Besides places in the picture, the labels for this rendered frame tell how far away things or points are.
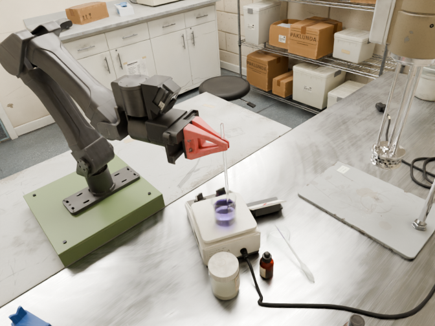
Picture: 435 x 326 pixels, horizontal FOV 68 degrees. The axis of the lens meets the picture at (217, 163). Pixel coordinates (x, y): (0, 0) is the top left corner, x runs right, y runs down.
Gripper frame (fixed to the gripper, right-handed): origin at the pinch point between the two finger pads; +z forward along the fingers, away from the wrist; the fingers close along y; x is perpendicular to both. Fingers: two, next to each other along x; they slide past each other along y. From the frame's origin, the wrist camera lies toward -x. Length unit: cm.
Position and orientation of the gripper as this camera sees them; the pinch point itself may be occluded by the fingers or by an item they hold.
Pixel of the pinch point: (224, 145)
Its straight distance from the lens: 57.1
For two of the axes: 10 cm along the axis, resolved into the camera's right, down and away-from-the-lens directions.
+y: 4.6, -5.6, 6.9
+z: 8.9, 2.2, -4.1
